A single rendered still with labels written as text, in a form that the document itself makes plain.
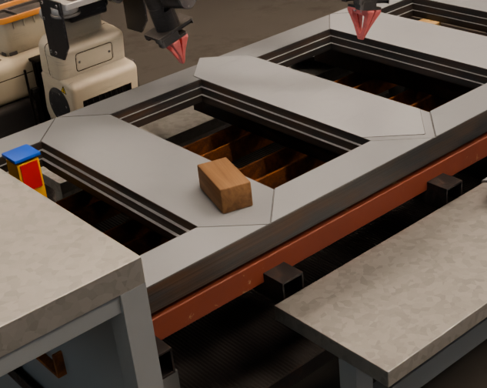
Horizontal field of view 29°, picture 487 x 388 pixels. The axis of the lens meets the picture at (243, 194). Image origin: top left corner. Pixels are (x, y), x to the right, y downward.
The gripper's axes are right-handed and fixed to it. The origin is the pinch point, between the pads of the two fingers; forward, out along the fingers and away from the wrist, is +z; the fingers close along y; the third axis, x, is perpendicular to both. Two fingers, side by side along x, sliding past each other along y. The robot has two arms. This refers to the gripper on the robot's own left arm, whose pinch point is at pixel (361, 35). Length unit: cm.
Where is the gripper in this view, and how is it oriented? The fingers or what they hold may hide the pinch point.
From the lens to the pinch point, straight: 221.5
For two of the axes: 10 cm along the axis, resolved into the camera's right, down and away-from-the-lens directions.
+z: -0.7, 9.4, 3.3
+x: -6.6, -3.0, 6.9
